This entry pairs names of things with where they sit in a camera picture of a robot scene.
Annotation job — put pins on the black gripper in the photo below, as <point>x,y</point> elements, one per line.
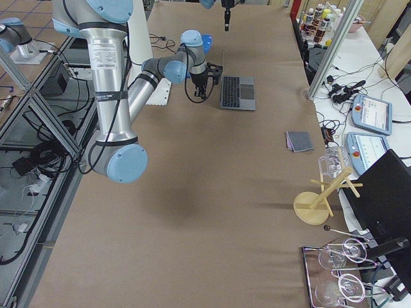
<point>198,79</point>

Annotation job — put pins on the grey laptop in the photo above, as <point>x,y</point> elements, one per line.
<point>237,93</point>

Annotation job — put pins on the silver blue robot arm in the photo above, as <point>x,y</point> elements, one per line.
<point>114,150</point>
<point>227,5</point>

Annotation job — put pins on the blue desk lamp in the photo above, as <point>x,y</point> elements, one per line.
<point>207,42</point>

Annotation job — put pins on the bottles in copper basket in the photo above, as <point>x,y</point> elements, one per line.
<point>315,23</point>

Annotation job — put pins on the dark grey folded cloth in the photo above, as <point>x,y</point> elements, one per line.
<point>298,141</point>

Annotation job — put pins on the small black adapter box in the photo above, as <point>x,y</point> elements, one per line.
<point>327,135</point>

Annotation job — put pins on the upper teach pendant tablet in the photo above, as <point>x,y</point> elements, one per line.
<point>372,114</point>

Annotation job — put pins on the teach pendant tablet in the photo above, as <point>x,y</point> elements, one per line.
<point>372,114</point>
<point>365,149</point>

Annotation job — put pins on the clear glass mug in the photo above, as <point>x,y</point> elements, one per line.
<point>334,160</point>

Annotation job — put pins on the lower teach pendant tablet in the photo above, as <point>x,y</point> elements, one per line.
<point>365,149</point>

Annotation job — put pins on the wooden cup stand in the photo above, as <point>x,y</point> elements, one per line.
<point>313,208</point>

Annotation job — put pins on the black monitor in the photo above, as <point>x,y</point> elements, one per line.
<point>383,206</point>

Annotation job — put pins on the upper wine glass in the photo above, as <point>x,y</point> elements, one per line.
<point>335,256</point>

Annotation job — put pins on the wine glass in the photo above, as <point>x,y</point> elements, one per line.
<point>335,256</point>
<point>344,292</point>

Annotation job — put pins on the lower wine glass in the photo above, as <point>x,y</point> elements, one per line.
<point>344,292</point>

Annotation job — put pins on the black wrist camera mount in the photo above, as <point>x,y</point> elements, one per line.
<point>214,72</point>

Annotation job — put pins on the aluminium frame post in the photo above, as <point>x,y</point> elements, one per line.
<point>345,23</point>

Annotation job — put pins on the wire glass rack tray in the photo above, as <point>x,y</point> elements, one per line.
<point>366,271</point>

